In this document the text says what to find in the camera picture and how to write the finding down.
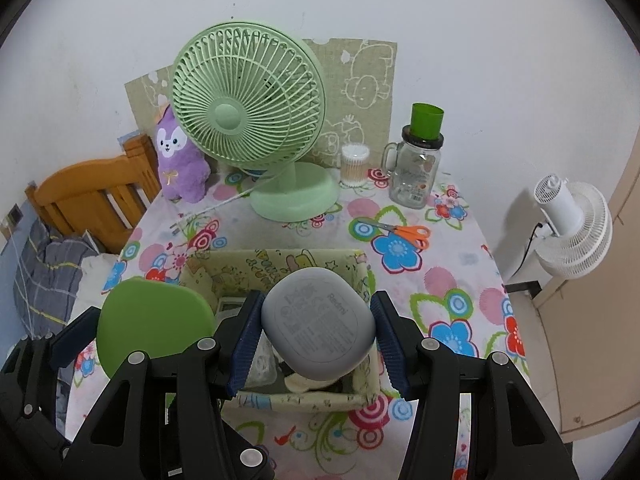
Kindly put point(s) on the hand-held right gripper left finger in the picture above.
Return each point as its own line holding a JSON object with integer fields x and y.
{"x": 247, "y": 340}

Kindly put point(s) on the wooden bed headboard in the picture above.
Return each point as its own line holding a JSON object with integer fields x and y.
{"x": 80, "y": 195}

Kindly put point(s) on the green desk fan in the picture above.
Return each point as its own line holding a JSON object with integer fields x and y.
{"x": 235, "y": 110}

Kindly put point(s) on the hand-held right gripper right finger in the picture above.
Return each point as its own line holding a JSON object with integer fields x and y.
{"x": 390, "y": 345}

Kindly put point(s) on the beige door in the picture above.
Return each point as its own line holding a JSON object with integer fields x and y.
{"x": 590, "y": 360}

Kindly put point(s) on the glass mug jar green lid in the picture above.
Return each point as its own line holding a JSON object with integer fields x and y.
{"x": 412, "y": 175}

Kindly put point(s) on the grey plaid pillow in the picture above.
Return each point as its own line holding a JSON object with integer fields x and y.
{"x": 45, "y": 270}

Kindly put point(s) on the clear cotton swab jar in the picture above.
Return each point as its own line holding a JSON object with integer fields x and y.
{"x": 355, "y": 167}

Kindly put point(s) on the black metal frame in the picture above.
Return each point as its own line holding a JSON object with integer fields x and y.
{"x": 522, "y": 288}

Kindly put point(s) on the dark wall socket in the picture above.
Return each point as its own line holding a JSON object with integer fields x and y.
{"x": 15, "y": 215}

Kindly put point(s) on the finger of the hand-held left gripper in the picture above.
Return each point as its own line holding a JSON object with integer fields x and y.
{"x": 240, "y": 440}
{"x": 75, "y": 337}

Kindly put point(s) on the pale grey round case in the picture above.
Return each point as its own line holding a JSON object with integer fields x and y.
{"x": 320, "y": 320}

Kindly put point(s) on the white floor fan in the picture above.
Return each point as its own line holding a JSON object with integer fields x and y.
{"x": 575, "y": 240}

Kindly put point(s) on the green cartoon print wall panel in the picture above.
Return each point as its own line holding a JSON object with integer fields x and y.
{"x": 360, "y": 80}

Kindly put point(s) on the floral tablecloth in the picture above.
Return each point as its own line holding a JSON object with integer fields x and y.
{"x": 450, "y": 280}

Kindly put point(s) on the purple plush toy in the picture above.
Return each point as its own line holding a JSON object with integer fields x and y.
{"x": 182, "y": 170}

